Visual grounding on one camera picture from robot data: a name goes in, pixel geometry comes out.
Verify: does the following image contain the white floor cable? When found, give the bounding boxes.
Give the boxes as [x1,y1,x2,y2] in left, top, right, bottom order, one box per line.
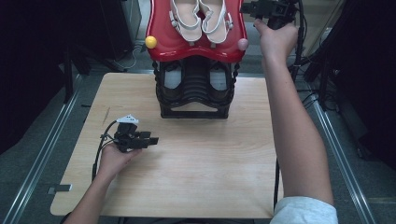
[121,43,142,71]

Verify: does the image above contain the dark cabinet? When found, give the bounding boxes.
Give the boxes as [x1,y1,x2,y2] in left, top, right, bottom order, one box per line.
[99,0,142,61]

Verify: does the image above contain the red and black shoe rack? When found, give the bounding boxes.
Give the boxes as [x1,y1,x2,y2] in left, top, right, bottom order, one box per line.
[144,0,250,120]

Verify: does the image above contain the pink jewelled slingback shoe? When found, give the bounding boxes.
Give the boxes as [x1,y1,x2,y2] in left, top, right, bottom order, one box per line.
[168,0,204,43]
[199,0,234,45]

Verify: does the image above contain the grey metal table bracket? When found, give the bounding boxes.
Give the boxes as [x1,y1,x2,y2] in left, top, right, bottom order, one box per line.
[47,184,73,196]

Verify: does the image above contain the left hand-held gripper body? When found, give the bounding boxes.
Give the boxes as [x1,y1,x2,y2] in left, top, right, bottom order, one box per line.
[113,114,144,154]

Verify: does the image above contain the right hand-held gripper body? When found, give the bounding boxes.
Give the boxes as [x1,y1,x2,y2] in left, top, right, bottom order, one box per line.
[264,0,300,31]

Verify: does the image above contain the person's right hand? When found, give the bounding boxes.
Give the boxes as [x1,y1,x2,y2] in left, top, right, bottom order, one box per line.
[253,18,299,63]

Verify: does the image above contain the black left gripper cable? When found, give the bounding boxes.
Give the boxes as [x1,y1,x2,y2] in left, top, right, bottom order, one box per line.
[92,120,120,182]

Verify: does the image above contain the person's left hand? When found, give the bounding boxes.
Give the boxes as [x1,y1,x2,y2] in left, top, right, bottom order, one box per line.
[98,143,143,180]

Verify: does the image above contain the black metal stand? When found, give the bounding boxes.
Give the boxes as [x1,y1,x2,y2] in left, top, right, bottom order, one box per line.
[63,46,75,105]

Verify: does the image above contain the aluminium floor rail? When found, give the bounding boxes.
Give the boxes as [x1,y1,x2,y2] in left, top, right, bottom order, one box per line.
[310,92,378,224]
[0,74,82,224]

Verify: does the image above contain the black leather lace-up shoe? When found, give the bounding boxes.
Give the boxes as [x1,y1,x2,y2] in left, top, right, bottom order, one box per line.
[160,60,185,104]

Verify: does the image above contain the black floor cables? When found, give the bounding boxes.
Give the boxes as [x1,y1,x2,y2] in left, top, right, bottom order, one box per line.
[295,62,323,125]

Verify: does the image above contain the black rack base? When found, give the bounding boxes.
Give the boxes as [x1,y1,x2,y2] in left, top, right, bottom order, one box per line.
[207,60,233,104]

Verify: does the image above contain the person's white sleeve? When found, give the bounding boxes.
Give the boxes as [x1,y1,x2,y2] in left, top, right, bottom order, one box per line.
[269,195,339,224]

